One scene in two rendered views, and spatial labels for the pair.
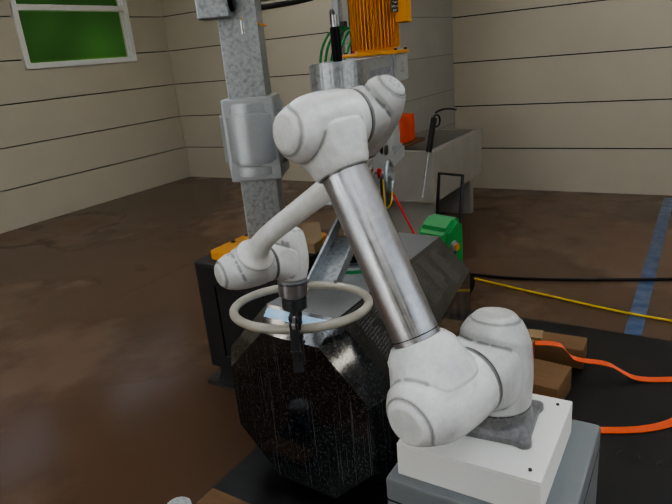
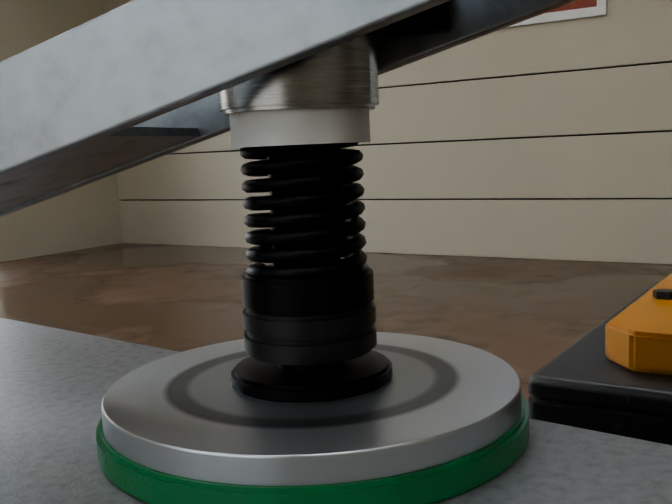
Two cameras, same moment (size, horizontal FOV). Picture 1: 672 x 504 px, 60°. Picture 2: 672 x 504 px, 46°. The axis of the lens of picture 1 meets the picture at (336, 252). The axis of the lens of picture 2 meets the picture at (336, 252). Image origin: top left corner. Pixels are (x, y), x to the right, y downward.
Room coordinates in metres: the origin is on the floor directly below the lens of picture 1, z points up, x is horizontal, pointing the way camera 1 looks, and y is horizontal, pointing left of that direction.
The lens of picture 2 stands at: (2.47, -0.48, 0.97)
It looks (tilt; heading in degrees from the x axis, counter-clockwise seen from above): 7 degrees down; 90
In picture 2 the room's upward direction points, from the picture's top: 2 degrees counter-clockwise
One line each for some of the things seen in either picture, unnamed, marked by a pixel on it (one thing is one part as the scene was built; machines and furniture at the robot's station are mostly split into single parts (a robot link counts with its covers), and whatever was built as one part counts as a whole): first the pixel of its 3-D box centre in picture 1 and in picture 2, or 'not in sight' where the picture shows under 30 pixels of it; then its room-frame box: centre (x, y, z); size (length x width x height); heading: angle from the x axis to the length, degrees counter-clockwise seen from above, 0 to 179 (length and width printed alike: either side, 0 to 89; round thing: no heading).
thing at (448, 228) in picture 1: (439, 238); not in sight; (3.90, -0.73, 0.43); 0.35 x 0.35 x 0.87; 41
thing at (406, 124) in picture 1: (403, 127); not in sight; (5.71, -0.76, 0.99); 0.50 x 0.22 x 0.33; 147
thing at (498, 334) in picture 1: (493, 357); not in sight; (1.15, -0.33, 1.05); 0.18 x 0.16 x 0.22; 132
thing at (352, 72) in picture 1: (361, 76); not in sight; (2.78, -0.19, 1.62); 0.96 x 0.25 x 0.17; 161
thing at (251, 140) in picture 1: (294, 131); not in sight; (3.07, 0.16, 1.36); 0.74 x 0.34 x 0.25; 91
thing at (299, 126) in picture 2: not in sight; (299, 109); (2.45, -0.08, 0.99); 0.07 x 0.07 x 0.04
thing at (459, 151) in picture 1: (430, 182); not in sight; (5.70, -1.01, 0.43); 1.30 x 0.62 x 0.86; 147
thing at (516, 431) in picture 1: (499, 404); not in sight; (1.17, -0.35, 0.91); 0.22 x 0.18 x 0.06; 151
